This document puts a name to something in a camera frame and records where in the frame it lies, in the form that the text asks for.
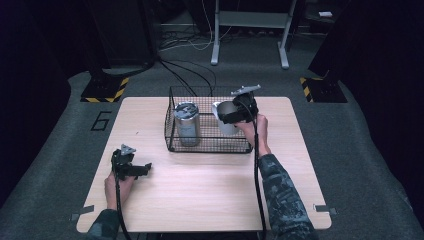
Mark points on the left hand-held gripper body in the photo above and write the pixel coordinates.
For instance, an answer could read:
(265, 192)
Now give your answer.
(124, 163)

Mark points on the person's right hand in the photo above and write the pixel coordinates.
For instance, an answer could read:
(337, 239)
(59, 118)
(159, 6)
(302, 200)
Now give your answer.
(256, 131)

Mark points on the steel tumbler with lid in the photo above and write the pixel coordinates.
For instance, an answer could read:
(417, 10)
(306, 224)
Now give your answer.
(188, 128)

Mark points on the person's left hand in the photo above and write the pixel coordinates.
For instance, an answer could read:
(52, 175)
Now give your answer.
(115, 191)

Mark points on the white cup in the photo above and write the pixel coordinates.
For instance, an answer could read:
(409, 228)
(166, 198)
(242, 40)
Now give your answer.
(226, 128)

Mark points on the yellow black striped base plate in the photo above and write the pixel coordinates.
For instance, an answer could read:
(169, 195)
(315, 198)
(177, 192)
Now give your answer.
(323, 91)
(106, 90)

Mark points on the grey tape strip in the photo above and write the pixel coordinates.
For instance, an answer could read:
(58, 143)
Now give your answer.
(325, 209)
(83, 211)

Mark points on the dark cabinet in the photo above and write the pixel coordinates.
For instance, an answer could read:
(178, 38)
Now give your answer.
(126, 33)

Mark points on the white metal stand frame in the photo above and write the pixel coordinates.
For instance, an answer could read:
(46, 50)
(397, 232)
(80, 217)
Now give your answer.
(216, 40)

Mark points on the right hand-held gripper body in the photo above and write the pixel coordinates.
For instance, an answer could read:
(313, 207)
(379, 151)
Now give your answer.
(250, 106)

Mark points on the small white box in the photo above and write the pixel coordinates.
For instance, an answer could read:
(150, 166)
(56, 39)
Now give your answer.
(325, 14)

